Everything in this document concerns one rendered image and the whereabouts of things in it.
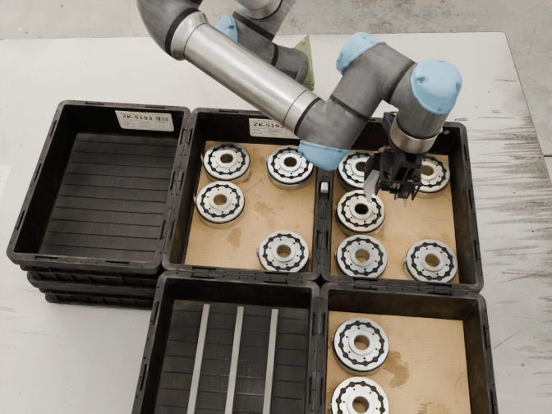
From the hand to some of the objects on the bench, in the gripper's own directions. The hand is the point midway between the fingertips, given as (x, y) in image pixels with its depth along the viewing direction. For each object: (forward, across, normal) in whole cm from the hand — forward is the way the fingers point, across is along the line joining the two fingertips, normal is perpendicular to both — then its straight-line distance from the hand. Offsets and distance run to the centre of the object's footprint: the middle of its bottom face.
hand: (382, 190), depth 119 cm
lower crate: (+29, -54, -1) cm, 61 cm away
